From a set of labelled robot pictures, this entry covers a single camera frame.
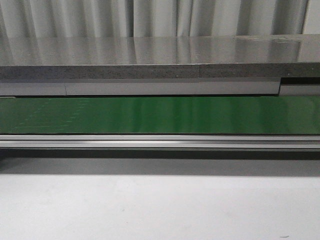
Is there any grey speckled rear worktop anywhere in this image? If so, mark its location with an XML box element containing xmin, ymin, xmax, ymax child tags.
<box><xmin>0</xmin><ymin>34</ymin><xmax>320</xmax><ymax>80</ymax></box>

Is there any aluminium front conveyor rail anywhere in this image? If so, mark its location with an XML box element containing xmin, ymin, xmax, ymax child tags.
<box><xmin>0</xmin><ymin>134</ymin><xmax>320</xmax><ymax>151</ymax></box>

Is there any grey rear conveyor rail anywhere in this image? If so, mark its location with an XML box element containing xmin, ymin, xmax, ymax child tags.
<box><xmin>0</xmin><ymin>77</ymin><xmax>320</xmax><ymax>97</ymax></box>

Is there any white pleated curtain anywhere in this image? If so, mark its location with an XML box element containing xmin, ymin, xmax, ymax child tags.
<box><xmin>0</xmin><ymin>0</ymin><xmax>320</xmax><ymax>38</ymax></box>

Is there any green conveyor belt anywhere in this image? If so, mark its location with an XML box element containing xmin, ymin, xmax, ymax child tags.
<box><xmin>0</xmin><ymin>96</ymin><xmax>320</xmax><ymax>135</ymax></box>

